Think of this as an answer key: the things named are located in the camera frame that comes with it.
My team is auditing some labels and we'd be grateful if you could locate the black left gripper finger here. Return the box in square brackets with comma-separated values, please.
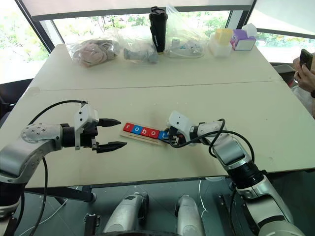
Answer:
[98, 118, 122, 128]
[95, 141, 128, 154]

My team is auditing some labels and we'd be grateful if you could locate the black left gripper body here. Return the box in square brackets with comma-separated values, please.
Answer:
[81, 121, 99, 151]

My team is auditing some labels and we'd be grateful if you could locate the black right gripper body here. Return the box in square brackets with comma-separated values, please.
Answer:
[167, 126, 188, 147]

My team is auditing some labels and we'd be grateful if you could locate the wooden letter tray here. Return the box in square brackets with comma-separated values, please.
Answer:
[119, 127, 171, 147]

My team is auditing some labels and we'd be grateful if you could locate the dark smartphone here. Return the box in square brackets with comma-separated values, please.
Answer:
[299, 48, 314, 72]

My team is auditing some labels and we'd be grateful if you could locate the silver left robot leg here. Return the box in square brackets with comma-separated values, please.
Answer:
[102, 192, 150, 234]

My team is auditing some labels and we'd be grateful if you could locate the silver robot leg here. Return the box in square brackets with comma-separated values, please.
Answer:
[175, 194, 206, 236]
[102, 192, 150, 234]

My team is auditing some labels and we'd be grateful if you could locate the silver right robot leg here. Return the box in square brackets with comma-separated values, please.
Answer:
[175, 194, 206, 236]

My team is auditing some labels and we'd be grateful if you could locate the person's bare hand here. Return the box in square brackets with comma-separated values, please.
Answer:
[293, 64, 315, 92]

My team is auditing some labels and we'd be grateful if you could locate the black table base bar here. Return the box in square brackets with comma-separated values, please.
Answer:
[24, 187, 97, 204]

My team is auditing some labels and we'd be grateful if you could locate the plastic bag with beige cloth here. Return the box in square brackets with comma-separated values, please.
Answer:
[68, 38, 119, 68]

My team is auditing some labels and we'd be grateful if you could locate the plastic bag with grey parts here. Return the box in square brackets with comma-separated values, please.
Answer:
[115, 26, 159, 65]

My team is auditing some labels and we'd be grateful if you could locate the black office chair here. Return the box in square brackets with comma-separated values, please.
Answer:
[0, 78, 34, 130]

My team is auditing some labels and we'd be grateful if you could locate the clear bag with tubing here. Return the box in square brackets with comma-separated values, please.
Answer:
[164, 3, 210, 59]

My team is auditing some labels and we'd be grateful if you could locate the black travel tumbler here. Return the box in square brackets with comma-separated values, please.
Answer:
[148, 6, 169, 54]

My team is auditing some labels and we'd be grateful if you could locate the yellow plastic container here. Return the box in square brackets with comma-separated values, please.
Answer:
[214, 28, 234, 46]

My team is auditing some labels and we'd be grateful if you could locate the purple tissue box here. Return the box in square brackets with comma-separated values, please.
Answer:
[229, 23, 257, 52]

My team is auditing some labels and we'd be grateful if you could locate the grey chair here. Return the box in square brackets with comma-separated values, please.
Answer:
[271, 63, 296, 83]

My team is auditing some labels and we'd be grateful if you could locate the person's white garment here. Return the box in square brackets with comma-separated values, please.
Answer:
[291, 85, 315, 110]

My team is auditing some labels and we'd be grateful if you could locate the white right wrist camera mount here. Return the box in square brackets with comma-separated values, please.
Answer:
[166, 110, 198, 144]

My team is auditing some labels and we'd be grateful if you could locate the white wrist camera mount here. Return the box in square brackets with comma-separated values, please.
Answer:
[73, 104, 100, 151]
[166, 110, 198, 144]

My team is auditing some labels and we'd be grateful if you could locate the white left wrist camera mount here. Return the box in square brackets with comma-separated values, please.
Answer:
[73, 104, 100, 151]

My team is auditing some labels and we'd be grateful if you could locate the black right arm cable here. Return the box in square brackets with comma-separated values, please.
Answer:
[169, 118, 255, 164]

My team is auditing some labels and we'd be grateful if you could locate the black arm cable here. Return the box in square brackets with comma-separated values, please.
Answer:
[169, 118, 255, 164]
[14, 99, 89, 236]

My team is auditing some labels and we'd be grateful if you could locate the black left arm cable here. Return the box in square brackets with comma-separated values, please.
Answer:
[14, 99, 89, 236]

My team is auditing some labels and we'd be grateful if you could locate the white floor cable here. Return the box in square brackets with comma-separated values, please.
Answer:
[198, 180, 209, 215]

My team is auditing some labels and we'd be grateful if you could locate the black metal floor bracket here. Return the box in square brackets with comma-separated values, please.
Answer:
[217, 194, 241, 236]
[83, 213, 101, 236]

